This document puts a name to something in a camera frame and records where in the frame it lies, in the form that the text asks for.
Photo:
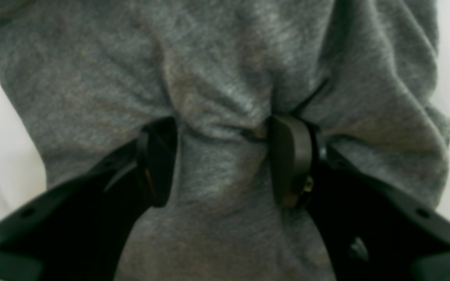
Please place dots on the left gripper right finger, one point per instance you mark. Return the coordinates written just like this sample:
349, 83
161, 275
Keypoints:
372, 231

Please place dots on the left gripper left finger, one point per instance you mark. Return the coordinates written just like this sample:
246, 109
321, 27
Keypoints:
78, 230

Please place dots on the grey t-shirt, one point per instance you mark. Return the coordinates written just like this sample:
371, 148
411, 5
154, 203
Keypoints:
85, 75

